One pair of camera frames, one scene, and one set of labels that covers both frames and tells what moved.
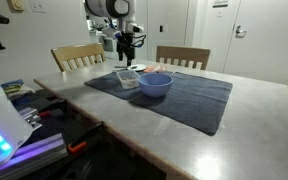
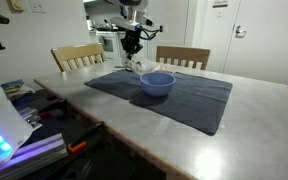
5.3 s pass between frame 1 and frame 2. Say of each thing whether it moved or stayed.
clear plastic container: moved
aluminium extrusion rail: stayed
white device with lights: stayed
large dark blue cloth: stayed
